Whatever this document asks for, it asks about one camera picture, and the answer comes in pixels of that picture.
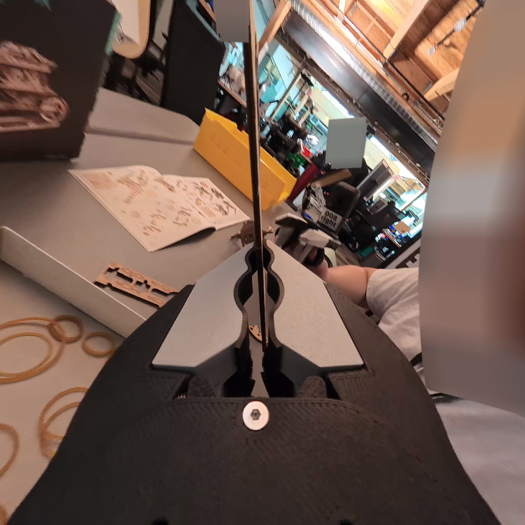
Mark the punched-out wooden sheet fragment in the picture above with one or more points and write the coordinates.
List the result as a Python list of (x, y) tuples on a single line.
[(135, 283)]

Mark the white cardboard box tray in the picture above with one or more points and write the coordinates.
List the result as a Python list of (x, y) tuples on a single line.
[(53, 266)]

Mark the thin wooden parts sheet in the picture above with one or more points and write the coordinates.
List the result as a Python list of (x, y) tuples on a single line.
[(254, 143)]

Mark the small brown wooden model part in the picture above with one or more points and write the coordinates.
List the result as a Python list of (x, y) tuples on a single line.
[(244, 233)]

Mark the yellow plastic bin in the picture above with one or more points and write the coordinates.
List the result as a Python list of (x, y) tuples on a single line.
[(229, 151)]

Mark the person's right forearm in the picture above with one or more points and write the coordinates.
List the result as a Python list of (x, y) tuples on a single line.
[(389, 295)]

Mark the black partition panel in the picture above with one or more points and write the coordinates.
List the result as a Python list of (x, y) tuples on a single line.
[(192, 57)]

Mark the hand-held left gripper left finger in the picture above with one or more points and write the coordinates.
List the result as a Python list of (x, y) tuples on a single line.
[(201, 324)]

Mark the person's grey clothing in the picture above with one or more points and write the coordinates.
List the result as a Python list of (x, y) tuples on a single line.
[(484, 459)]

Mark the open instruction booklet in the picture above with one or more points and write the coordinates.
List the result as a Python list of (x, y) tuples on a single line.
[(164, 205)]

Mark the pile of tan rubber bands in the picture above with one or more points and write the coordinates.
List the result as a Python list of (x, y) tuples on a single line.
[(24, 352)]

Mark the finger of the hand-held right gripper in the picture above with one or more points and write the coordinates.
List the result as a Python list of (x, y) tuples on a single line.
[(291, 227), (320, 240)]

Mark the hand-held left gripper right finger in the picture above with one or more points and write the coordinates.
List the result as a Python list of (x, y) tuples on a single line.
[(316, 328)]

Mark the black and teal model kit box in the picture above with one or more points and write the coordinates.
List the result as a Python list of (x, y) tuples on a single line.
[(49, 82)]

